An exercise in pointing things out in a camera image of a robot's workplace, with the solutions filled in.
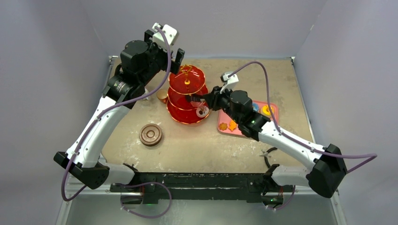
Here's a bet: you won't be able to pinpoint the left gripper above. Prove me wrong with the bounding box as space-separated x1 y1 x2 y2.
139 30 183 85

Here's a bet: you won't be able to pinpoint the metal tongs black tips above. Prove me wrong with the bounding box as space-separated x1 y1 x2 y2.
185 94 206 103

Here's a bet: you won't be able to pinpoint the pink cake slice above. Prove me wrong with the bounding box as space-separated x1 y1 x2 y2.
190 101 203 108

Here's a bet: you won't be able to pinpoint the pink serving tray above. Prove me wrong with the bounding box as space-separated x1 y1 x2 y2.
217 100 279 136

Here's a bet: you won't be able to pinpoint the red three-tier cake stand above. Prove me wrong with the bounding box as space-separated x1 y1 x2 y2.
167 65 210 124

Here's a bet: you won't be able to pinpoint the blue frosted donut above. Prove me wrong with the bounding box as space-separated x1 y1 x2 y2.
252 103 260 112

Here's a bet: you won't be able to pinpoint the yellow frosted donut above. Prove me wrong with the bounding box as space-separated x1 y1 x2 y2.
260 105 275 117

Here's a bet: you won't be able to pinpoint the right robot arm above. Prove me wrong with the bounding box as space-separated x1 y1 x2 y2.
203 86 348 198

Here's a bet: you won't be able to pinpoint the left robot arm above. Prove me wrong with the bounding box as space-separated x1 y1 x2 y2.
54 24 184 192

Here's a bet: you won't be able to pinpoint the orange flower cookie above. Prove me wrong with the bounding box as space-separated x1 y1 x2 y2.
218 123 228 131

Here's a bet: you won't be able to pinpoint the orange fish cookie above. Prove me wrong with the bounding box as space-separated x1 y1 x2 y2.
228 120 237 132

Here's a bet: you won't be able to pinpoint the small brown cup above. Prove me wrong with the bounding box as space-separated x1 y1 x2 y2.
156 89 168 104

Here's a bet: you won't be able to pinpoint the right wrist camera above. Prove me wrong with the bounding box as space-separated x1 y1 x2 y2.
220 71 239 93

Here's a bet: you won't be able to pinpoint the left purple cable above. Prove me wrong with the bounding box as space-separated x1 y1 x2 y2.
61 26 173 219

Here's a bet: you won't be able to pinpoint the black handled pliers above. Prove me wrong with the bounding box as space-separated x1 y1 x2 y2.
261 147 278 168

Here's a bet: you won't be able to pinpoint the black base frame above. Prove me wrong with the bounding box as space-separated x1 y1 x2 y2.
110 172 293 204

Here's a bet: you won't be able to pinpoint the aluminium rail frame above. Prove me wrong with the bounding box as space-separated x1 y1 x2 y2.
63 56 339 196

